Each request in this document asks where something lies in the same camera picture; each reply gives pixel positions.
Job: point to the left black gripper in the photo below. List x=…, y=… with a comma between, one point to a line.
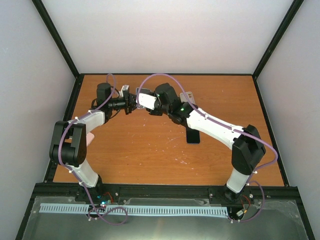
x=129, y=102

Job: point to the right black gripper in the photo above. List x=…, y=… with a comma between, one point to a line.
x=151, y=113

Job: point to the white translucent phone case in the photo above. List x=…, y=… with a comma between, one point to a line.
x=188, y=96

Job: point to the blue phone black screen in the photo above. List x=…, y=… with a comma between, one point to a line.
x=192, y=136

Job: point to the pink phone case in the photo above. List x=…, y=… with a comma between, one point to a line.
x=89, y=138

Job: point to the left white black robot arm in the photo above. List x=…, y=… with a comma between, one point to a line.
x=70, y=138

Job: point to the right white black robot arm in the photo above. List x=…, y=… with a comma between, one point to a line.
x=246, y=150

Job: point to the metal front plate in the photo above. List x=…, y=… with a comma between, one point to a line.
x=264, y=220

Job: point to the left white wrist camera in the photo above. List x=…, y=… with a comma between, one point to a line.
x=125, y=91

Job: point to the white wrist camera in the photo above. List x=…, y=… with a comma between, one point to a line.
x=125, y=91
x=153, y=99

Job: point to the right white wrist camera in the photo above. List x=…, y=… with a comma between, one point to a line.
x=153, y=99

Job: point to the left black frame post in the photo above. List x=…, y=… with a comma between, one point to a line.
x=47, y=20

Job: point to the black frame post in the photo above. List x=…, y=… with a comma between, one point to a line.
x=47, y=20
x=281, y=30

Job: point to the light blue cable duct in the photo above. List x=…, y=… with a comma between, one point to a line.
x=140, y=210

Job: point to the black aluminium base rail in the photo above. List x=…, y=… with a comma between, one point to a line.
x=120, y=192

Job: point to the right black frame post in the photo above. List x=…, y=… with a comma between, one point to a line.
x=281, y=30

